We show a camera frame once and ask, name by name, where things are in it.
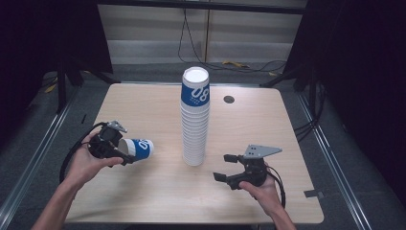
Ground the metal floor rail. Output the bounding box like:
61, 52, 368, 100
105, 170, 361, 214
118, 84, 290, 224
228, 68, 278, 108
0, 85, 80, 221
296, 92, 372, 230

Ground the person's right hand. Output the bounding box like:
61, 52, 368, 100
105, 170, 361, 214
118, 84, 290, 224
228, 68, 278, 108
238, 164, 283, 219

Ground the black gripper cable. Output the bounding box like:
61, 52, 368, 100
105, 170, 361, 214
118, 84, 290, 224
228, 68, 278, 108
58, 122, 108, 185
266, 165, 287, 209

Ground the grey tape strip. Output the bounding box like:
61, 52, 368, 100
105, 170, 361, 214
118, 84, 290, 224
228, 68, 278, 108
303, 189, 325, 199

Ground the stack of white paper cups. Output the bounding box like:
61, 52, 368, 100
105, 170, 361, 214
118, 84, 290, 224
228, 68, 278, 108
180, 66, 211, 167

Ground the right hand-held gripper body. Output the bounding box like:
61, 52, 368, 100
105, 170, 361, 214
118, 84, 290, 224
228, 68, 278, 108
224, 144, 283, 192

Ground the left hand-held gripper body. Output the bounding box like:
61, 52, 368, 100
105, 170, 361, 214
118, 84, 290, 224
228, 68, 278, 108
88, 120, 128, 160

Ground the black floor cable bundle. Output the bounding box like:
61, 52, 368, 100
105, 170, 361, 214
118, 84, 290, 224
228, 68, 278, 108
293, 82, 327, 142

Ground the black overhead beam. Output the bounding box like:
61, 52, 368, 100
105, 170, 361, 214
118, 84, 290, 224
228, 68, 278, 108
95, 0, 309, 15

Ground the black curtain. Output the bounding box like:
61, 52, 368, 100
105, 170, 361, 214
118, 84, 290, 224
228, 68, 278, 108
283, 0, 406, 199
0, 0, 113, 145

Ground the black metal stand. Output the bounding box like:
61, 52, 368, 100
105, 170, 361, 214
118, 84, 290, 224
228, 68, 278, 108
56, 57, 68, 114
307, 70, 319, 109

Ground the black hanging wall cable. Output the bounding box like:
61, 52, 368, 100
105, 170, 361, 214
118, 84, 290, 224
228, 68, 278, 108
177, 8, 288, 74

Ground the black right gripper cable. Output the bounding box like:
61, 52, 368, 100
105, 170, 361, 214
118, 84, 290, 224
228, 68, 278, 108
266, 165, 287, 209

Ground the person's left hand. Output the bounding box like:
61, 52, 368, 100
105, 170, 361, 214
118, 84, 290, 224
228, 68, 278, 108
63, 132, 124, 193

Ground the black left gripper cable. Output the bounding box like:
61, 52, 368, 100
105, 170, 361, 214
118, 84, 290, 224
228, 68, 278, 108
58, 122, 108, 185

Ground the single blue label paper cup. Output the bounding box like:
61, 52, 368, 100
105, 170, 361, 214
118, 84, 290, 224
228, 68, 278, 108
118, 138, 155, 163

